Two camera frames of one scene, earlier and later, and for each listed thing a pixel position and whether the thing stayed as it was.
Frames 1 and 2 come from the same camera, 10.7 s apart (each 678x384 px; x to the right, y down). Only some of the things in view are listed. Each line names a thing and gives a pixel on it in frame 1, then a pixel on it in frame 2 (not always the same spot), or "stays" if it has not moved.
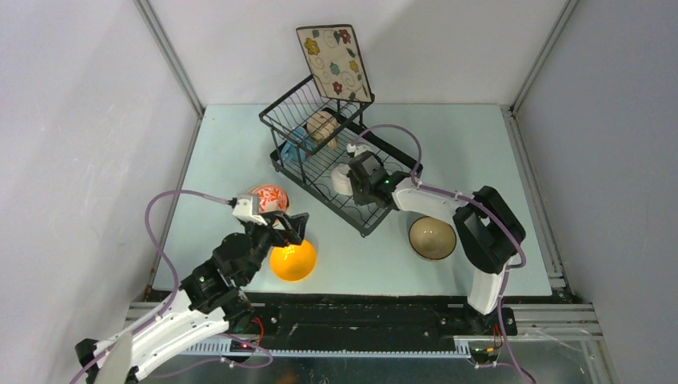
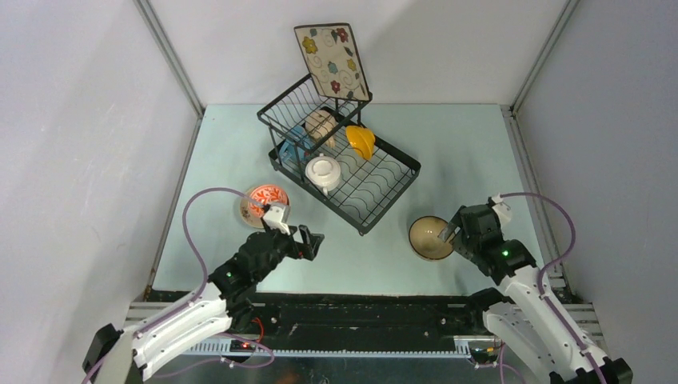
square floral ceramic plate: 336,59 stays
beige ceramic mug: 321,123 stays
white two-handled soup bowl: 341,183 → 324,172
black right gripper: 358,198 → 449,228
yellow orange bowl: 293,262 → 362,139
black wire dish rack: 322,144 stays
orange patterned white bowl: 272,198 stays
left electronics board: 240,346 stays
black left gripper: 293,233 → 305,249
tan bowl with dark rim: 432,238 stays
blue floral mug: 298,147 stays
